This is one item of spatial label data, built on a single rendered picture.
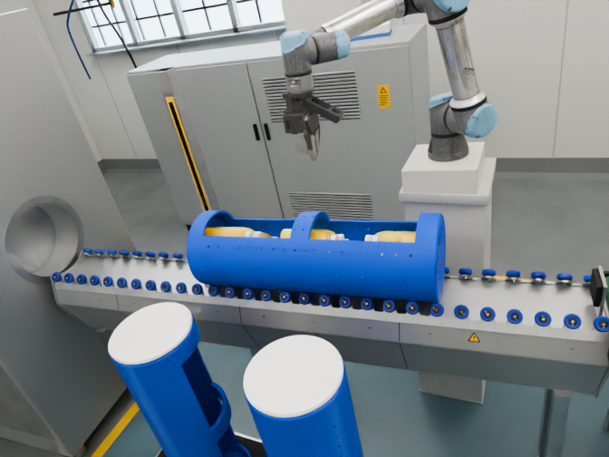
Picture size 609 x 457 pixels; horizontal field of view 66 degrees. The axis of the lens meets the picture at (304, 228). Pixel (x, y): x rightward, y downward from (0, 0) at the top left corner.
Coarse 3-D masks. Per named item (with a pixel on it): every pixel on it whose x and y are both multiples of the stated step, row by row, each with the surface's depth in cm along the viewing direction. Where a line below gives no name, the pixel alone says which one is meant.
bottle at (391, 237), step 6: (384, 234) 149; (390, 234) 148; (396, 234) 147; (402, 234) 147; (408, 234) 146; (414, 234) 145; (378, 240) 149; (384, 240) 148; (390, 240) 147; (396, 240) 146; (402, 240) 145; (408, 240) 145; (414, 240) 144
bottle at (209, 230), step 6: (210, 228) 173; (216, 228) 172; (222, 228) 171; (228, 228) 170; (234, 228) 170; (240, 228) 170; (204, 234) 173; (210, 234) 172; (216, 234) 171; (222, 234) 170; (228, 234) 169; (234, 234) 168; (240, 234) 168
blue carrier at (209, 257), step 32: (192, 224) 170; (224, 224) 189; (256, 224) 184; (288, 224) 178; (320, 224) 173; (352, 224) 168; (384, 224) 164; (416, 224) 159; (192, 256) 167; (224, 256) 162; (256, 256) 157; (288, 256) 152; (320, 256) 148; (352, 256) 144; (384, 256) 140; (416, 256) 137; (288, 288) 161; (320, 288) 154; (352, 288) 149; (384, 288) 144; (416, 288) 140
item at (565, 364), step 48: (144, 288) 194; (240, 288) 182; (480, 288) 156; (528, 288) 152; (576, 288) 148; (240, 336) 188; (336, 336) 164; (384, 336) 156; (432, 336) 150; (480, 336) 144; (528, 336) 139; (528, 384) 155; (576, 384) 147
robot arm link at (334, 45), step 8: (336, 32) 128; (344, 32) 128; (320, 40) 125; (328, 40) 126; (336, 40) 126; (344, 40) 127; (320, 48) 125; (328, 48) 126; (336, 48) 127; (344, 48) 128; (320, 56) 126; (328, 56) 127; (336, 56) 128; (344, 56) 130
